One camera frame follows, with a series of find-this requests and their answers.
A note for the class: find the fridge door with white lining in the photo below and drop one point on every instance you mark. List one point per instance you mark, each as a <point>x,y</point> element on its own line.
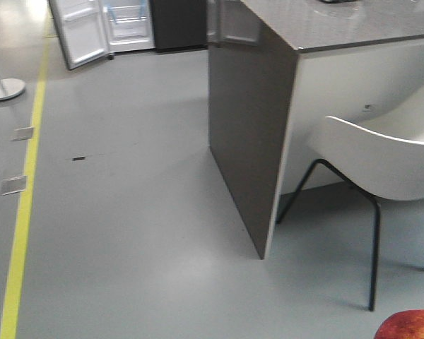
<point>81,32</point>

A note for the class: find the red yellow apple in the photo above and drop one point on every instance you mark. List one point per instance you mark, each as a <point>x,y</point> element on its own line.
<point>403,324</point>

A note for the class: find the dark grey fridge body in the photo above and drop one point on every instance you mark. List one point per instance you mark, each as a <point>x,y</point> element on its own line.
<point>165,26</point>

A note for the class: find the grey stone kitchen counter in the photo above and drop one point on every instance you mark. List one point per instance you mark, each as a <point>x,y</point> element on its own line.
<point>277,67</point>

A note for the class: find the white shell chair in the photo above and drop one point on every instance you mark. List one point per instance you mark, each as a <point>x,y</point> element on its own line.
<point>381,158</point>

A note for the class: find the metal floor socket plate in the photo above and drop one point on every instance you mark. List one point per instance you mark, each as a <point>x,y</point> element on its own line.
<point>13,185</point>
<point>22,134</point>

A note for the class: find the silver floor lamp stand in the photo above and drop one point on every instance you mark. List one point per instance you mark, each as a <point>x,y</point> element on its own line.
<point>11,88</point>

